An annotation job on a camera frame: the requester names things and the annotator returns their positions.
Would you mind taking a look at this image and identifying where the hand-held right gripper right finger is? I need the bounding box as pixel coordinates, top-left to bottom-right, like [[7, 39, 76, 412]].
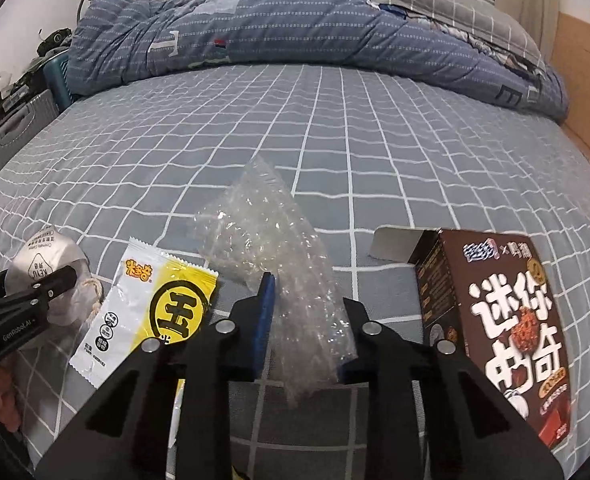
[[339, 296, 566, 480]]

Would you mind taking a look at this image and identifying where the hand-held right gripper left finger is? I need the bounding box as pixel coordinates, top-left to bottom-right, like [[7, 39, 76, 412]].
[[35, 270, 279, 480]]

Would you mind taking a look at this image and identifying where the white face mask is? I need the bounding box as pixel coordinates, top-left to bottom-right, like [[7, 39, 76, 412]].
[[6, 224, 106, 352]]

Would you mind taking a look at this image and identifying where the yellow and white snack wrapper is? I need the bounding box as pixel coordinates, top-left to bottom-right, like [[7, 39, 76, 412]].
[[68, 236, 220, 389]]

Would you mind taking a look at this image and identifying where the clear bubble wrap bag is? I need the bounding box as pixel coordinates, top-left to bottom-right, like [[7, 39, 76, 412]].
[[192, 155, 356, 409]]

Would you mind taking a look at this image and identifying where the dark brown cookie box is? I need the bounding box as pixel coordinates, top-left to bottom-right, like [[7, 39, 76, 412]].
[[369, 226, 574, 454]]

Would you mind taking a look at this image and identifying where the grey hard suitcase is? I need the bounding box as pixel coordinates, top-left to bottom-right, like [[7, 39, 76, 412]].
[[0, 87, 60, 192]]

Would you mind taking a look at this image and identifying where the grey checked bed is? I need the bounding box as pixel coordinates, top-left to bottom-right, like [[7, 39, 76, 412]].
[[0, 62, 590, 480]]

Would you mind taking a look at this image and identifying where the teal suitcase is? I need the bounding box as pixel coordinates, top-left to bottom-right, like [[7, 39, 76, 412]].
[[42, 54, 78, 112]]

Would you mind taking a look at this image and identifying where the blue striped quilt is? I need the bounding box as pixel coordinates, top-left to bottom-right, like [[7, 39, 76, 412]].
[[65, 0, 572, 122]]

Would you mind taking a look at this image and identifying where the wooden headboard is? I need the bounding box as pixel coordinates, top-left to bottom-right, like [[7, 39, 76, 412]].
[[549, 10, 590, 183]]

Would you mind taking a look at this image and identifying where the grey checked pillow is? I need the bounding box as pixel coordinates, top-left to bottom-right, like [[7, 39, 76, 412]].
[[369, 0, 549, 70]]

